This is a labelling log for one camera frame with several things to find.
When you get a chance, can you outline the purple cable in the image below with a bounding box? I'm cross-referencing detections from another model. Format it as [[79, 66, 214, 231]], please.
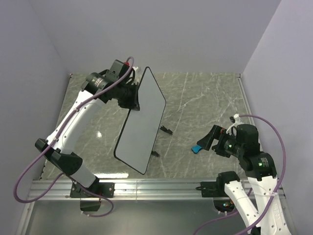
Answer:
[[13, 56, 135, 218], [192, 114, 286, 235]]

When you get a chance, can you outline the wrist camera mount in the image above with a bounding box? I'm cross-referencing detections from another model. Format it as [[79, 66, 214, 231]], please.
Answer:
[[226, 114, 243, 134], [124, 66, 142, 84]]

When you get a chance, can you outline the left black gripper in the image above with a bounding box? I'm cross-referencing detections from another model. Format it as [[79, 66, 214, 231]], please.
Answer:
[[116, 81, 141, 111]]

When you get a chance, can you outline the aluminium mounting rail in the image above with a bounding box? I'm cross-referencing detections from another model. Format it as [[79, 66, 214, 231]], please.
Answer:
[[27, 178, 287, 202]]

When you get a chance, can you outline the blue whiteboard eraser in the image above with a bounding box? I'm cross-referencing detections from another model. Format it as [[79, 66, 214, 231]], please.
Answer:
[[191, 145, 202, 154]]

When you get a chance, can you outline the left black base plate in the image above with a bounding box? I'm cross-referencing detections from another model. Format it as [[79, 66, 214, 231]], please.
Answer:
[[69, 182, 115, 198]]

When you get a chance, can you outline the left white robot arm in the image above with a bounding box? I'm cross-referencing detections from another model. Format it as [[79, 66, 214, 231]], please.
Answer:
[[35, 56, 140, 197]]

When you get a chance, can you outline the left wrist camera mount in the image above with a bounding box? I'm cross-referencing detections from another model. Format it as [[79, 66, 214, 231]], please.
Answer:
[[124, 66, 142, 84]]

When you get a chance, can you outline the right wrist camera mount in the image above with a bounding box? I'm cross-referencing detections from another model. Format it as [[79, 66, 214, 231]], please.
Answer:
[[226, 114, 243, 134]]

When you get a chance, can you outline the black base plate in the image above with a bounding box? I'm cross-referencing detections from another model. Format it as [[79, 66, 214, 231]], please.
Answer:
[[69, 182, 115, 198], [197, 181, 220, 198]]

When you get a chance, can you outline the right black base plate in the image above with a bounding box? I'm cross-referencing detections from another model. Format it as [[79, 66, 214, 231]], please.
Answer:
[[197, 181, 220, 198]]

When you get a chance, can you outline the white whiteboard black frame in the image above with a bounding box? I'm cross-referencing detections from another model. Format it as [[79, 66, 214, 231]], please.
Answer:
[[113, 67, 166, 175]]

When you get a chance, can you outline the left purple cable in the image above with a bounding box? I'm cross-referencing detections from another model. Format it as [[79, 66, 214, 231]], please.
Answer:
[[13, 56, 135, 218]]

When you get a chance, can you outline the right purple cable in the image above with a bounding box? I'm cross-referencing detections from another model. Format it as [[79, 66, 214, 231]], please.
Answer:
[[192, 114, 286, 235]]

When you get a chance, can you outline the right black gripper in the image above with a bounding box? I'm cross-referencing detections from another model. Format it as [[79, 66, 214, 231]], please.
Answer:
[[197, 123, 244, 157]]

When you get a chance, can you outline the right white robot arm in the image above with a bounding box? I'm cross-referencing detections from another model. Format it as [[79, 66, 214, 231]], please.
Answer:
[[197, 124, 291, 235]]

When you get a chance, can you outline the wire whiteboard stand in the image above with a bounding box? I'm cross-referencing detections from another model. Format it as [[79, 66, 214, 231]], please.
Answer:
[[151, 125, 174, 157]]

